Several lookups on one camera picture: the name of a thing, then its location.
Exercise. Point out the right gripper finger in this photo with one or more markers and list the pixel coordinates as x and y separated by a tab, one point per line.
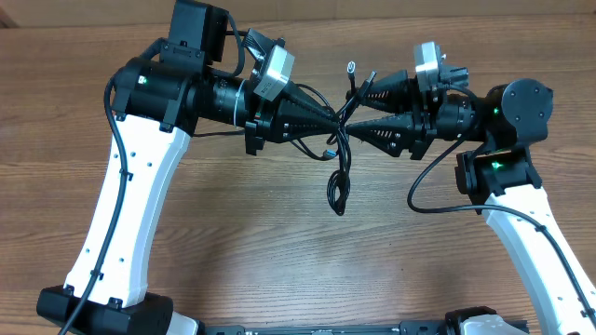
390	134
390	94

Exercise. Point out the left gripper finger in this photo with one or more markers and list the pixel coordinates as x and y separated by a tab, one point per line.
294	103
287	127

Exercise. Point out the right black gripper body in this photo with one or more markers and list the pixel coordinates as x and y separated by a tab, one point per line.
457	116

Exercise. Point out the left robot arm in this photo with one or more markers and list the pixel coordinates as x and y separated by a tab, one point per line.
204	68

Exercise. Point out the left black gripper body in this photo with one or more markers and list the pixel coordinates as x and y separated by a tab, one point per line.
258	124

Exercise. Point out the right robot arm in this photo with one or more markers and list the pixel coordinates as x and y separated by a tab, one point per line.
491	137

